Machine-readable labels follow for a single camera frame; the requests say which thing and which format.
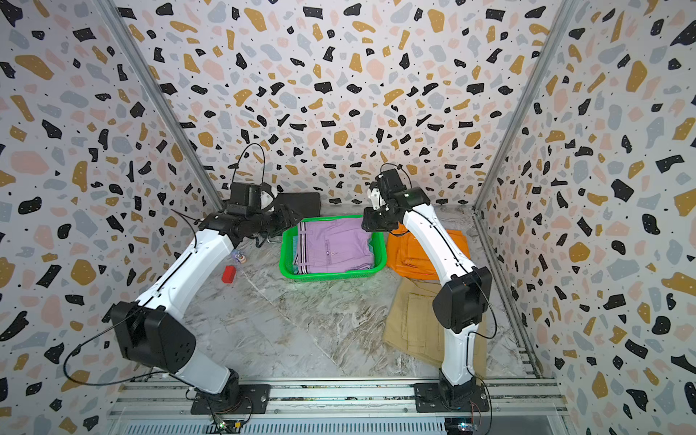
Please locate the khaki pants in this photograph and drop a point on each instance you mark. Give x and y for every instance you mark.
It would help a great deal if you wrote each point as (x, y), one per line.
(411, 326)

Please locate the orange pants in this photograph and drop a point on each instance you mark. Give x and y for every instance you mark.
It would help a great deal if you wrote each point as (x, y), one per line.
(407, 257)

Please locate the purple pants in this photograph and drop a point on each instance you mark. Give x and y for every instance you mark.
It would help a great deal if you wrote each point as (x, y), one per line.
(332, 246)

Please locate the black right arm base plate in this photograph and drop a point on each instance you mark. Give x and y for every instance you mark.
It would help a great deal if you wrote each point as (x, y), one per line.
(439, 397)

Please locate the aluminium corner post right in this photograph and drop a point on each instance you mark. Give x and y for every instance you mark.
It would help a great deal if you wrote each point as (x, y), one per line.
(558, 26)

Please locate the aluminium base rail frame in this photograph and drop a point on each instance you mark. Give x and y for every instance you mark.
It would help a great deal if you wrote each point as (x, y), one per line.
(344, 406)

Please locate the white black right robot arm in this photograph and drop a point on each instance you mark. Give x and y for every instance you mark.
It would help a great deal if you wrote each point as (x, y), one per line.
(463, 300)

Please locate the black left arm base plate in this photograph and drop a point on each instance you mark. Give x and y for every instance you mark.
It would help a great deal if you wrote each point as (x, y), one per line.
(240, 399)

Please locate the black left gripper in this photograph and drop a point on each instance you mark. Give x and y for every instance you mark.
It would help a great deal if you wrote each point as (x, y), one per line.
(286, 218)

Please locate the black hard carry case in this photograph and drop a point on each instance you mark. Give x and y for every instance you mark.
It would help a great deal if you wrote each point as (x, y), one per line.
(306, 204)

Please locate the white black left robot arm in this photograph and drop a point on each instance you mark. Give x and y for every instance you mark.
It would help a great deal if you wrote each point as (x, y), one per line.
(151, 330)

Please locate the purple bunny toy figurine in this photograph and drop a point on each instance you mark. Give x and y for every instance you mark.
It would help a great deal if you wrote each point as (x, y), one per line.
(239, 257)

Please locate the aluminium corner post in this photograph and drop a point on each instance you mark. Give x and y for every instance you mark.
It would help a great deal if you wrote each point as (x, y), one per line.
(558, 26)
(111, 15)

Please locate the aluminium corner post left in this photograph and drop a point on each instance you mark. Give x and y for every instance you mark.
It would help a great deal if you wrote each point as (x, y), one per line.
(111, 15)

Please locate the red rectangular block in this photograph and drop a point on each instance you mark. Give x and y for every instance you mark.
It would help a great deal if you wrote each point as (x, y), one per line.
(229, 275)

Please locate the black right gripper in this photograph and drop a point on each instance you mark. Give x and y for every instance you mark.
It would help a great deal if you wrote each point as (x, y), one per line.
(367, 223)

